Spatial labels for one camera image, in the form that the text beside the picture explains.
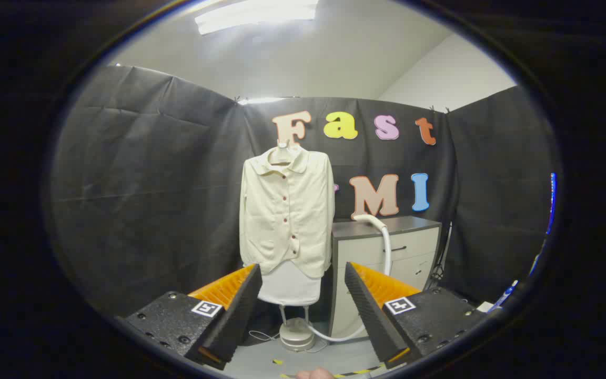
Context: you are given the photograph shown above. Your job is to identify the blue lit strip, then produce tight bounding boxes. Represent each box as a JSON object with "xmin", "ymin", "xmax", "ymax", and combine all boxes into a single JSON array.
[{"xmin": 545, "ymin": 173, "xmax": 558, "ymax": 235}]

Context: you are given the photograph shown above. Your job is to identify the yellow black floor tape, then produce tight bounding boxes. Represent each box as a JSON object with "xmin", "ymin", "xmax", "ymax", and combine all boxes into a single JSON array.
[{"xmin": 280, "ymin": 363, "xmax": 385, "ymax": 378}]

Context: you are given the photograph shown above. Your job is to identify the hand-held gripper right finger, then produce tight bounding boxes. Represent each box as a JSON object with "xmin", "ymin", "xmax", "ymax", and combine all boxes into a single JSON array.
[{"xmin": 344, "ymin": 262, "xmax": 493, "ymax": 369}]

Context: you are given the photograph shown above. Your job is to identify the black backdrop cloth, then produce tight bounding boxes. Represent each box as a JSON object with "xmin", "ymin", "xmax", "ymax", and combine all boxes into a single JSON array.
[{"xmin": 50, "ymin": 64, "xmax": 556, "ymax": 316}]

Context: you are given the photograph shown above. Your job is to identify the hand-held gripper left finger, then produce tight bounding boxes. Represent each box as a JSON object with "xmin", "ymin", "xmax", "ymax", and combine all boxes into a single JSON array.
[{"xmin": 116, "ymin": 263, "xmax": 263, "ymax": 371}]

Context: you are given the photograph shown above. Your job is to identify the cream button shirt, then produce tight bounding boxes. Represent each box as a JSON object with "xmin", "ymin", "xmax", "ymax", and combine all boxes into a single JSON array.
[{"xmin": 239, "ymin": 145, "xmax": 336, "ymax": 280}]

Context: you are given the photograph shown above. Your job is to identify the grey white cabinet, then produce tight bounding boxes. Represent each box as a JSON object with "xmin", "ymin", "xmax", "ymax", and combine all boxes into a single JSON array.
[{"xmin": 329, "ymin": 216, "xmax": 443, "ymax": 340}]

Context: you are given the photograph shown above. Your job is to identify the black hanging cables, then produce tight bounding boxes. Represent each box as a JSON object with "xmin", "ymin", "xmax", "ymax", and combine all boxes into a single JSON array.
[{"xmin": 429, "ymin": 221, "xmax": 453, "ymax": 287}]

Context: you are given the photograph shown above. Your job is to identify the white garment steamer nozzle hose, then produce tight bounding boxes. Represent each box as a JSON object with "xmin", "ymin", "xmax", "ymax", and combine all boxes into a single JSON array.
[{"xmin": 303, "ymin": 213, "xmax": 392, "ymax": 343}]

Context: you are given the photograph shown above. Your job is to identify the blue white pen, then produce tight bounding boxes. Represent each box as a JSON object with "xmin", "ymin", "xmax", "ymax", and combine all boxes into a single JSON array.
[{"xmin": 488, "ymin": 279, "xmax": 519, "ymax": 314}]

